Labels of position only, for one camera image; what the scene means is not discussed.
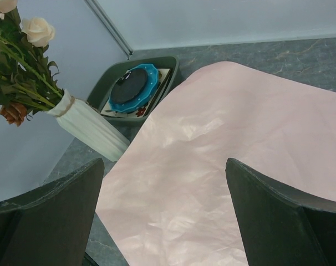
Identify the blue rimmed black bowl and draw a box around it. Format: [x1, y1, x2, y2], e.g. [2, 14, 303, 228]
[108, 64, 159, 113]

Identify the white ribbed vase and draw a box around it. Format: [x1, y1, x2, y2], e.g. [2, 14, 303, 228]
[46, 90, 130, 162]

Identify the left aluminium frame post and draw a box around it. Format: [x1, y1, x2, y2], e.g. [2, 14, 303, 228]
[84, 0, 134, 59]

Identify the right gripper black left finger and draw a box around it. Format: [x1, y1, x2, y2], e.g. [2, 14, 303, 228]
[0, 158, 105, 265]

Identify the dark green plastic tray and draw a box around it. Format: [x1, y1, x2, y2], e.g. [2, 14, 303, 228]
[87, 56, 182, 127]

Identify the rust brown rose stem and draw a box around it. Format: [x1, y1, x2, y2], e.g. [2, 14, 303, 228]
[0, 103, 27, 127]

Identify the cream rose flower stem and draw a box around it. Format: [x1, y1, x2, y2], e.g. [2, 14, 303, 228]
[0, 1, 64, 112]

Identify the purple pink wrapping paper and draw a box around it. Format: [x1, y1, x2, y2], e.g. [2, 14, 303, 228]
[96, 62, 336, 265]

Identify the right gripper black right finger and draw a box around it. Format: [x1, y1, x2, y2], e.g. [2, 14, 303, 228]
[225, 158, 336, 265]

